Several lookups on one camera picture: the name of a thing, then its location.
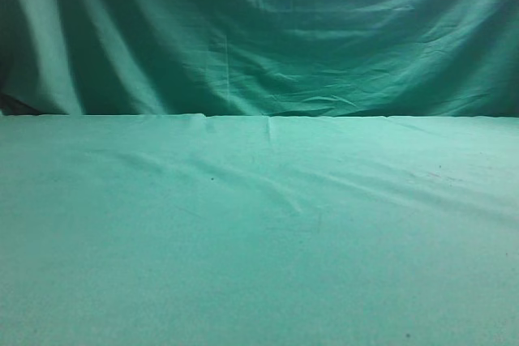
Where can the green backdrop curtain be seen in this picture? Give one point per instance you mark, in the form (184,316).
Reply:
(332,58)

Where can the green table cloth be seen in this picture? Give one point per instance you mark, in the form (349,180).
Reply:
(194,230)

